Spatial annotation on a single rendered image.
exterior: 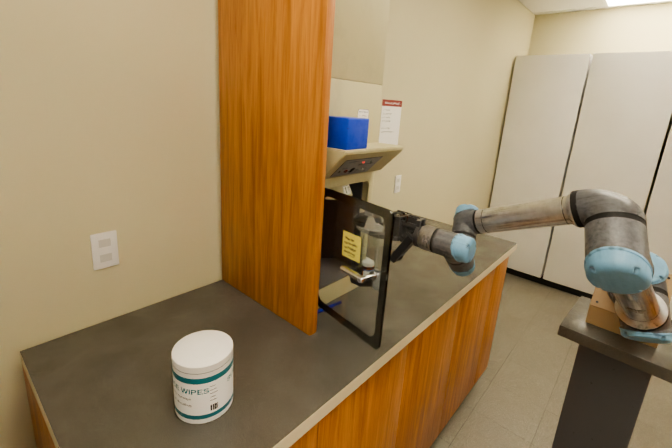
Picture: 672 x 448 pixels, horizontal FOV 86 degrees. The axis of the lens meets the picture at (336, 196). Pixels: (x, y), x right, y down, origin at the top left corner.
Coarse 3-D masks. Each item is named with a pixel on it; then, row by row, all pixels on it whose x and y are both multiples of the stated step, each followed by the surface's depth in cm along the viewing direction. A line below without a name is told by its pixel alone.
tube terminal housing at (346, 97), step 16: (336, 80) 109; (336, 96) 111; (352, 96) 116; (368, 96) 123; (336, 112) 112; (352, 112) 118; (368, 128) 127; (352, 176) 125; (368, 176) 133; (368, 192) 135
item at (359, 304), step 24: (336, 192) 105; (336, 216) 106; (360, 216) 98; (384, 216) 91; (336, 240) 107; (384, 240) 92; (336, 264) 109; (360, 264) 100; (384, 264) 93; (336, 288) 110; (360, 288) 101; (384, 288) 94; (336, 312) 111; (360, 312) 102; (360, 336) 103
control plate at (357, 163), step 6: (348, 162) 108; (354, 162) 111; (360, 162) 114; (366, 162) 117; (372, 162) 120; (342, 168) 110; (348, 168) 113; (360, 168) 119; (336, 174) 112; (342, 174) 115
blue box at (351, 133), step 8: (336, 120) 104; (344, 120) 102; (352, 120) 102; (360, 120) 105; (368, 120) 108; (328, 128) 106; (336, 128) 104; (344, 128) 102; (352, 128) 103; (360, 128) 106; (328, 136) 107; (336, 136) 105; (344, 136) 103; (352, 136) 104; (360, 136) 106; (328, 144) 107; (336, 144) 105; (344, 144) 103; (352, 144) 104; (360, 144) 107
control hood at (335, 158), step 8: (368, 144) 123; (376, 144) 124; (384, 144) 126; (392, 144) 128; (328, 152) 106; (336, 152) 104; (344, 152) 102; (352, 152) 104; (360, 152) 107; (368, 152) 110; (376, 152) 114; (384, 152) 118; (392, 152) 122; (328, 160) 106; (336, 160) 104; (344, 160) 106; (384, 160) 125; (328, 168) 107; (336, 168) 108; (376, 168) 129; (328, 176) 111; (336, 176) 114
